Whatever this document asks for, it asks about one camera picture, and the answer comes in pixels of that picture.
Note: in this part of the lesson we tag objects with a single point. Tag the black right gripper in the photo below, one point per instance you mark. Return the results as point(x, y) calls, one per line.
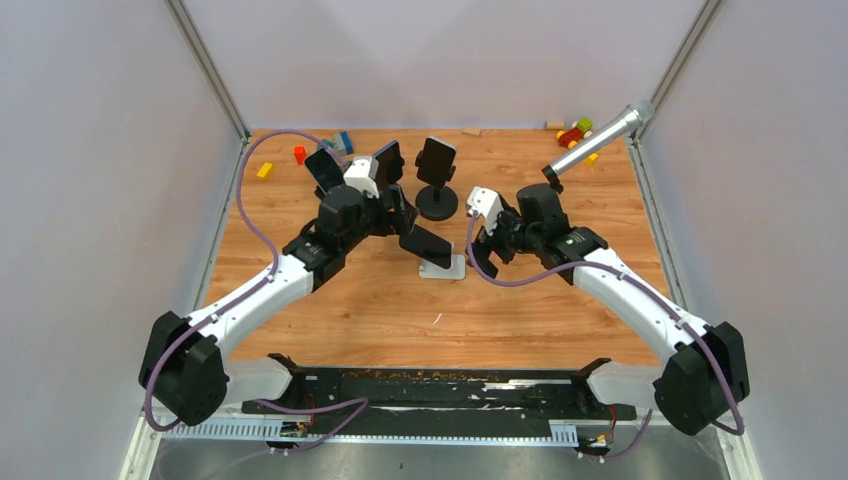
point(481, 250)

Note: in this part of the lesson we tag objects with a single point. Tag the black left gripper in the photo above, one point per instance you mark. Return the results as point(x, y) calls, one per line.
point(407, 214)

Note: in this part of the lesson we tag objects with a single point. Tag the black round-base clamp stand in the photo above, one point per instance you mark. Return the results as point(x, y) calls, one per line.
point(436, 204)

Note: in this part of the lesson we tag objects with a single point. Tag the black phone dark frame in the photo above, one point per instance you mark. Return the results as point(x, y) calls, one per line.
point(427, 246)

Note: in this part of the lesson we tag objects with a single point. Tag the silver aluminium phone stand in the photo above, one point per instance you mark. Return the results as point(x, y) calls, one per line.
point(455, 271)

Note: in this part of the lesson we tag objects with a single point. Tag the blue phone black screen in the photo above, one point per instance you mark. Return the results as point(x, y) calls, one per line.
point(390, 165)

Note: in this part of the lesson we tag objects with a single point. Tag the black phone silver frame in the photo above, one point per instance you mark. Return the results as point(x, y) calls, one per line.
point(435, 162)

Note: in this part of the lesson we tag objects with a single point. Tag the teal phone black screen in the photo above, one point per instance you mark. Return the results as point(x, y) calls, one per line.
point(326, 172)

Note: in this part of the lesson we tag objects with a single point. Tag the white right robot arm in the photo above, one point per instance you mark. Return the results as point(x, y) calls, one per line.
point(702, 376)

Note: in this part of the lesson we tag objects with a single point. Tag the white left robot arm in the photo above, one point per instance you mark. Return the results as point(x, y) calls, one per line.
point(183, 367)

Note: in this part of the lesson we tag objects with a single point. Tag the blue white block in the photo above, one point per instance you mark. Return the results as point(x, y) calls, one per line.
point(343, 143)

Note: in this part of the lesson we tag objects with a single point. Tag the beige wooden block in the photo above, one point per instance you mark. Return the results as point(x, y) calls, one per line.
point(472, 131)

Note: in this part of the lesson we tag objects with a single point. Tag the red block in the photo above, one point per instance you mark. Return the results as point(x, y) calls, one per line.
point(300, 154)

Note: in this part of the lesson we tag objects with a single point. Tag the yellow block left side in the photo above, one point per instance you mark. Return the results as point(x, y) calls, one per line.
point(265, 170)

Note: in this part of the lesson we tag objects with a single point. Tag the red toy car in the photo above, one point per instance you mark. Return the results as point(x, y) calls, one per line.
point(579, 130)

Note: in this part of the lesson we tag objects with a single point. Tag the silver microphone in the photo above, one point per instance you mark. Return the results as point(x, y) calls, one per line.
point(633, 117)

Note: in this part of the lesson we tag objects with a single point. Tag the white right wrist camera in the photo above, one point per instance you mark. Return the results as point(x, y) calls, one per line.
point(486, 204)

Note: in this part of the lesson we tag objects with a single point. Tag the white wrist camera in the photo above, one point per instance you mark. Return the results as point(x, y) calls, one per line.
point(486, 204)
point(361, 175)

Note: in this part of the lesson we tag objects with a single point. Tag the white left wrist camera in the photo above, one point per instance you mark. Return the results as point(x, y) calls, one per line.
point(361, 175)

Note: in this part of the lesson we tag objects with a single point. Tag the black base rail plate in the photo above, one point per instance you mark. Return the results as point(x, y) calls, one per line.
point(537, 393)

